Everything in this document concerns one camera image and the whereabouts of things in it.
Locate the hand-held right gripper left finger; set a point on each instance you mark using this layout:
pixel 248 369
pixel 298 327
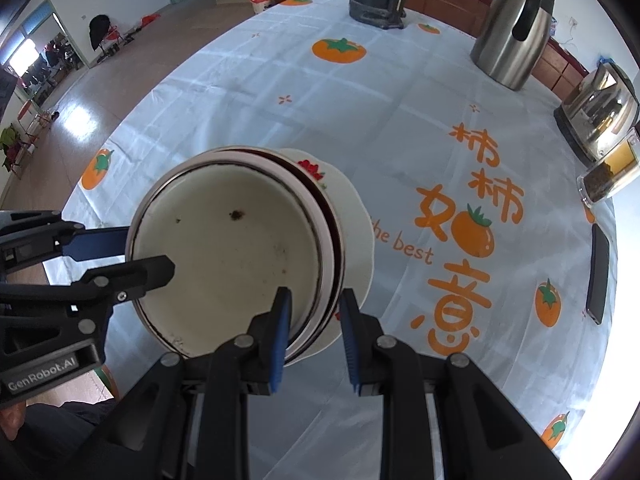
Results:
pixel 281 340

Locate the white red flower plate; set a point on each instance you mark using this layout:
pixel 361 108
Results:
pixel 355 240

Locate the person's dark clothing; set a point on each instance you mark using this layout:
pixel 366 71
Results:
pixel 60 440

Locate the white orange fruit print tablecloth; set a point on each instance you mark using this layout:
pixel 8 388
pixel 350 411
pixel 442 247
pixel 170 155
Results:
pixel 400 135

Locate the steel electric kettle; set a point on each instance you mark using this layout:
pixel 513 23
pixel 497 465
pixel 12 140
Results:
pixel 600 110

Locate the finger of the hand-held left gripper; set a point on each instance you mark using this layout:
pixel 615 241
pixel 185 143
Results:
pixel 102 242
pixel 135 272

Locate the white enamel bowl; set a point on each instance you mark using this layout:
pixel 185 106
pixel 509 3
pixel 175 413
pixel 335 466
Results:
pixel 225 260

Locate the white bucket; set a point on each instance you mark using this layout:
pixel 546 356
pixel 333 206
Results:
pixel 261 4

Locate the glass tea bottle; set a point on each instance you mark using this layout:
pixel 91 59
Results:
pixel 612 175

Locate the steel thermal carafe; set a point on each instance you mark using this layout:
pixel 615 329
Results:
pixel 505 35

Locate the black smartphone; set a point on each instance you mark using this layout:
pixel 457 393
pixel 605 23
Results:
pixel 598 275

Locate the person's left hand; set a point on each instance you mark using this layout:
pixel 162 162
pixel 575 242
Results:
pixel 12 422

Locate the black jacket on chair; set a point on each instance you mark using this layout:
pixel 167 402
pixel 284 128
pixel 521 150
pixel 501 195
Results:
pixel 102 30

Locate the window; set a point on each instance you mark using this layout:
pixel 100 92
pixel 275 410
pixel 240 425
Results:
pixel 25 57

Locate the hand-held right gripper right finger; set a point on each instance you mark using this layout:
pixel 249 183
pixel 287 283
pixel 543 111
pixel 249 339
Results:
pixel 350 350

